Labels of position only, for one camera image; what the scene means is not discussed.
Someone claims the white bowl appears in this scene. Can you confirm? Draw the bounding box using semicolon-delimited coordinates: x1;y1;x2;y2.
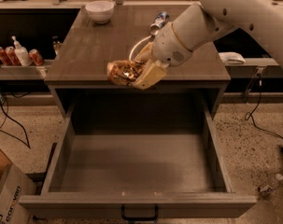
85;0;114;24

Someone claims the open grey top drawer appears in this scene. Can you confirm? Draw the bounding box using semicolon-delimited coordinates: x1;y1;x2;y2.
21;91;256;219

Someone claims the black drawer handle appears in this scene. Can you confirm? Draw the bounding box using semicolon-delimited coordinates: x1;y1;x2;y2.
120;205;159;222

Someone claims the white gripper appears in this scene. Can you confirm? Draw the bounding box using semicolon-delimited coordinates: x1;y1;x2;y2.
132;22;192;90

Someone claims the clear plastic bottle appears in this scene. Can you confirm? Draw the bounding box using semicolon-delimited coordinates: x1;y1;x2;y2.
258;174;283;196

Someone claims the white pump bottle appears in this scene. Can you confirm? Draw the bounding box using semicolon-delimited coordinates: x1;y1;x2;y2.
12;36;32;66

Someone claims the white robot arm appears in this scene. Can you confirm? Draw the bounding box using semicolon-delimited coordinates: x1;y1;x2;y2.
133;0;283;90

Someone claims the black cable left floor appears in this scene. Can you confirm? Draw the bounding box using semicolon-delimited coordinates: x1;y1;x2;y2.
0;83;32;149

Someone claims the red soda can left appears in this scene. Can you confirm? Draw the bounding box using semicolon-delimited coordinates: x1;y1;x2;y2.
0;47;11;65

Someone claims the cardboard box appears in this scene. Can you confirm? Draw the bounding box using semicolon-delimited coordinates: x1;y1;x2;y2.
0;149;36;224

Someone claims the red soda can middle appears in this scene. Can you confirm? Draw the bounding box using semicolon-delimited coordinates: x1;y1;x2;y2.
5;46;21;65

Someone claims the black cable right floor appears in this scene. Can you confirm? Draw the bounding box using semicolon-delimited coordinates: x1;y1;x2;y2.
244;73;283;161

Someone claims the red soda can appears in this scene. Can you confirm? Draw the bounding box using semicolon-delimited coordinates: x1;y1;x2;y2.
0;47;11;65
5;46;21;65
29;49;45;66

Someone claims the white folded cloth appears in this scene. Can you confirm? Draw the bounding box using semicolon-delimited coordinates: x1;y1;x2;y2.
219;52;246;64

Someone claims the blue silver can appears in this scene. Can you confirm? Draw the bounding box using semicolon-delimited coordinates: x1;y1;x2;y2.
149;11;169;35

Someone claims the black cable floor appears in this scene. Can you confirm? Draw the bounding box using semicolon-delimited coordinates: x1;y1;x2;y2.
244;73;283;161
0;83;32;149

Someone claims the red soda can right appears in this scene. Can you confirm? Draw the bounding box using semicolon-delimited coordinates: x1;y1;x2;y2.
29;49;45;66

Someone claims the small dark bottle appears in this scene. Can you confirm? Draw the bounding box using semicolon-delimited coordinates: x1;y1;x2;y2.
52;36;62;54

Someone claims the orange can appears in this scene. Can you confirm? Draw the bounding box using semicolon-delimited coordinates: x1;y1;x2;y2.
106;60;145;86

